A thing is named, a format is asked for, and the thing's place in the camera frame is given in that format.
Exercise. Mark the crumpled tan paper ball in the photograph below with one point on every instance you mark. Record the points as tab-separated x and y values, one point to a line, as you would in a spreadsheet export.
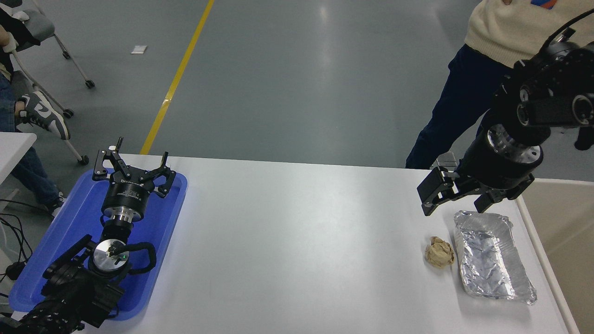
439	253

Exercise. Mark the blue plastic tray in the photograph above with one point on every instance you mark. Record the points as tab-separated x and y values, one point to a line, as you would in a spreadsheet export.
158	222

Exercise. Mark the large pale bin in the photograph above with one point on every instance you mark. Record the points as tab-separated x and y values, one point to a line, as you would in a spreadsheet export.
571	232

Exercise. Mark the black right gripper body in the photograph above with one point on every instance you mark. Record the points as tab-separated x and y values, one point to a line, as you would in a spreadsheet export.
496	171

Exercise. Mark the black power plug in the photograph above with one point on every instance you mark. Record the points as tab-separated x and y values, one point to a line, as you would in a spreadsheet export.
15	270

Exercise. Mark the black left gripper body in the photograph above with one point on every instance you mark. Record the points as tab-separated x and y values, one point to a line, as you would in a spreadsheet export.
125	195

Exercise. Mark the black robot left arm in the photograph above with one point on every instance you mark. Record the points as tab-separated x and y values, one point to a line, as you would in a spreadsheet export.
69	292

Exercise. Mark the grey wheeled chair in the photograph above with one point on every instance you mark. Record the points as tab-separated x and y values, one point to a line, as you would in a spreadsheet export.
39	23
48	95

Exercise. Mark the small white table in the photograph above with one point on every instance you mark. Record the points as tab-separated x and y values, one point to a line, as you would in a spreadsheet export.
14	146

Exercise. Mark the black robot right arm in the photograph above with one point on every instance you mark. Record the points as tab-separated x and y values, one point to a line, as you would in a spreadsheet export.
557	74

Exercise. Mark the standing person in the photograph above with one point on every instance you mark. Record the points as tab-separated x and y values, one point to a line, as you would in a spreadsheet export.
464	102

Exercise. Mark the silver foil tray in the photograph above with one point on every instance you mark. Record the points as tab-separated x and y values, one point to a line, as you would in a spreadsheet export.
492	260

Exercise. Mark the seated person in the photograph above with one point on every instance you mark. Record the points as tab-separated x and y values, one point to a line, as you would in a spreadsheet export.
28	171

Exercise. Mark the white paper scrap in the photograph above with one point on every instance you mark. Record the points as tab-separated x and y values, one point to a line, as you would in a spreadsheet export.
139	49

